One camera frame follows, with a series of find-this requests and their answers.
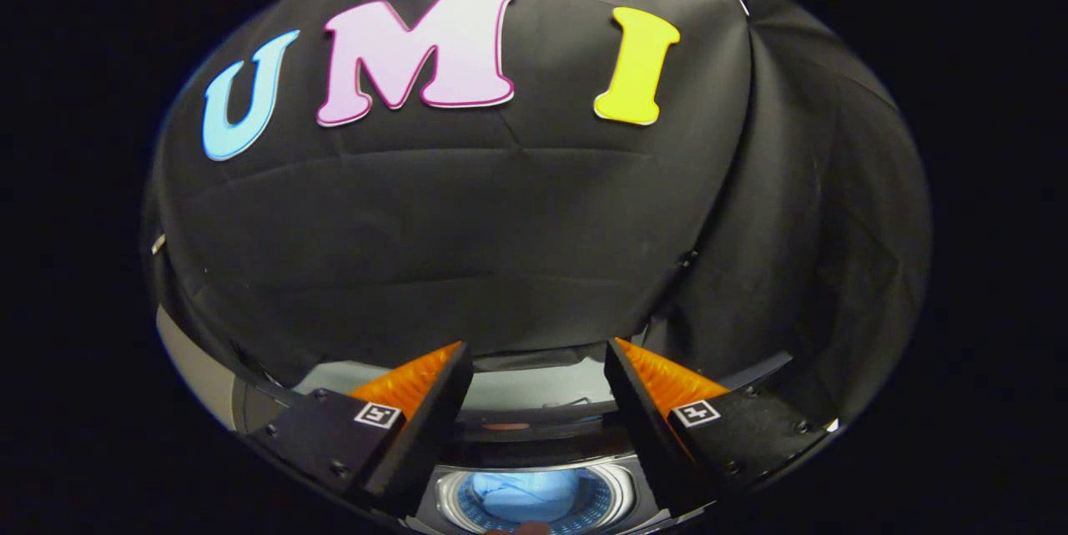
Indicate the light blue polo shirt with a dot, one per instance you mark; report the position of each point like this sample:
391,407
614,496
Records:
526,495

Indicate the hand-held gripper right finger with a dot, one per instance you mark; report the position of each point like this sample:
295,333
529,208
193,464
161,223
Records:
642,431

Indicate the grey washing machine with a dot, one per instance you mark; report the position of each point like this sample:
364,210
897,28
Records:
517,389

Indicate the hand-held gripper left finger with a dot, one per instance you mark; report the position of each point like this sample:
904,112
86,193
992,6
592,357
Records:
430,435

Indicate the white clip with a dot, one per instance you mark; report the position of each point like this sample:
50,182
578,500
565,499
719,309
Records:
157,244

